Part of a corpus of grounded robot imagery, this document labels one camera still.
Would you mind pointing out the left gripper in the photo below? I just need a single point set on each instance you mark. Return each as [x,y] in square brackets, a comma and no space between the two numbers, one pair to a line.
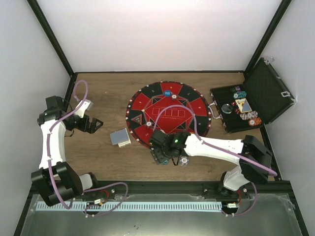
[92,129]

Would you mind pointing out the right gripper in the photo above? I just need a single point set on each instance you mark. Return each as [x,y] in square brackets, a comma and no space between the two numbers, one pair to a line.
[159,157]

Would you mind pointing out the teal poker chip stack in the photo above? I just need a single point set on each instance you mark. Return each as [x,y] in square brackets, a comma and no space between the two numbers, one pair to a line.
[164,163]

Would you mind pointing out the blue small blind button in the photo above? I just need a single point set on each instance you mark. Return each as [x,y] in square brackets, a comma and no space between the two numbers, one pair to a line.
[167,93]

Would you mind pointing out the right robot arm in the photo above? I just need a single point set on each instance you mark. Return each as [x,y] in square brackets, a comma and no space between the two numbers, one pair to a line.
[251,158]

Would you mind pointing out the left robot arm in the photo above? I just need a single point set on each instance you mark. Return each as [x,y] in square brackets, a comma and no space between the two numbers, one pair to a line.
[55,180]

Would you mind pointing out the blue white poker chip stack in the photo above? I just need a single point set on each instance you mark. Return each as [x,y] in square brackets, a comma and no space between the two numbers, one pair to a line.
[183,161]

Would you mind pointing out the blue backed card deck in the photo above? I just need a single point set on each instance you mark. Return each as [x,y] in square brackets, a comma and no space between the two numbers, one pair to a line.
[119,136]

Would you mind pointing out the white card box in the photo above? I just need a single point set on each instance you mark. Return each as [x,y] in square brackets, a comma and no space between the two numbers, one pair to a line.
[122,144]

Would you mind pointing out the round red black poker mat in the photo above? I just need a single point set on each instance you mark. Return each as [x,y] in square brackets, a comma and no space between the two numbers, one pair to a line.
[190,109]

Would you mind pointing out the round dealer button in case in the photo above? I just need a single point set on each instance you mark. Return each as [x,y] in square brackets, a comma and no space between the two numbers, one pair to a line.
[227,108]

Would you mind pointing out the card deck in case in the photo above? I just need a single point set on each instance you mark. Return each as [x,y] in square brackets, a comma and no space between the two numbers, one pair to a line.
[243,105]

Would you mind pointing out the purple white chip stack in case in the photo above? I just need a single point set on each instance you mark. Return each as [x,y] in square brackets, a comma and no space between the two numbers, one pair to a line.
[249,115]

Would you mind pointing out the orange chip stack in case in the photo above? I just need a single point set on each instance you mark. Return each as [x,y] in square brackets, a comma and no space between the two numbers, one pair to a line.
[255,121]

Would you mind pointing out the teal chip stack in case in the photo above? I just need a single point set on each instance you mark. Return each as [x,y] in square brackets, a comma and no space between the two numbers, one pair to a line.
[240,95]

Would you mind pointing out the black poker case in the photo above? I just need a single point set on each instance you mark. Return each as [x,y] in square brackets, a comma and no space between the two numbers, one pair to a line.
[266,93]

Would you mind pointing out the light blue slotted cable duct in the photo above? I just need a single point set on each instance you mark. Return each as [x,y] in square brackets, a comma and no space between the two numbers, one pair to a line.
[151,206]

